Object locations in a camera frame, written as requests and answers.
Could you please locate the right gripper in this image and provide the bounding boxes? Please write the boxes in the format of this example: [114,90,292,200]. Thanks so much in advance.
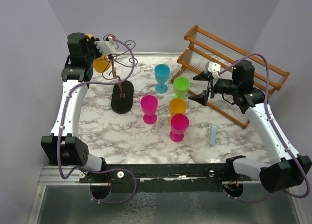
[188,70,239,105]

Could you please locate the yellow plastic wine glass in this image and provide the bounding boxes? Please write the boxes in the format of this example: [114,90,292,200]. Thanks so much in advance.
[86,34,111,73]

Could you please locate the orange plastic wine glass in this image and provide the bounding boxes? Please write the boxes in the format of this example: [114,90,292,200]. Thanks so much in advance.
[168,98,187,124]

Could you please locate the pink wine glass front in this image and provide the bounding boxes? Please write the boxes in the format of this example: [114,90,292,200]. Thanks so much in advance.
[169,114,189,143]

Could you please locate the pink wine glass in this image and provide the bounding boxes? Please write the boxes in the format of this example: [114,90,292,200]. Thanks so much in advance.
[140,95,158,124]
[169,114,189,143]

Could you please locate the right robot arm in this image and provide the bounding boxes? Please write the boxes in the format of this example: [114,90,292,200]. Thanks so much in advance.
[189,60,312,193]

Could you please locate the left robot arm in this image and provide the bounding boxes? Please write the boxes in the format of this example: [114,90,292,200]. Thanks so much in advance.
[40,32,108,183]

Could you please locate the green plastic wine glass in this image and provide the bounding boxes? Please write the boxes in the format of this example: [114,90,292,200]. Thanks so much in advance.
[173,77,191,100]

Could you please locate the wooden dish rack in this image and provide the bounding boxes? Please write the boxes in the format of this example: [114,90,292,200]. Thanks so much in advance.
[171,25,289,128]

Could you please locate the blue plastic wine glass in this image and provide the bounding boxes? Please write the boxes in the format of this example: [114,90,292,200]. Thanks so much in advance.
[154,64,170,94]

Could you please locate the metal wine glass rack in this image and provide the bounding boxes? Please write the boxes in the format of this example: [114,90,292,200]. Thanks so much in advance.
[102,40,137,114]

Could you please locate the pink wine glass left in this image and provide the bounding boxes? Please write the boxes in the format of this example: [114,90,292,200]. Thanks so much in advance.
[140,95,158,124]

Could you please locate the light blue flat stick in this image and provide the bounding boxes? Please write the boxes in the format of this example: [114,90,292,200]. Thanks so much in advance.
[208,125,217,146]

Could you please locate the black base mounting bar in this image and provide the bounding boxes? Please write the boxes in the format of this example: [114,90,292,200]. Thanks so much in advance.
[79,163,251,193]

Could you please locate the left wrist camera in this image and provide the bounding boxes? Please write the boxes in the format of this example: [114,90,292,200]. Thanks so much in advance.
[95,35,119,56]

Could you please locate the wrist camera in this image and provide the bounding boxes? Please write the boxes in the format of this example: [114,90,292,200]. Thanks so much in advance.
[204,61,221,79]
[95,35,119,56]

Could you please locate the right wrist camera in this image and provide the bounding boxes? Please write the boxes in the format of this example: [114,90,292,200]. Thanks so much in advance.
[204,61,221,79]

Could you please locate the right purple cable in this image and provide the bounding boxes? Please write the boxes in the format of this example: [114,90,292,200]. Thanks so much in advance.
[218,53,312,204]

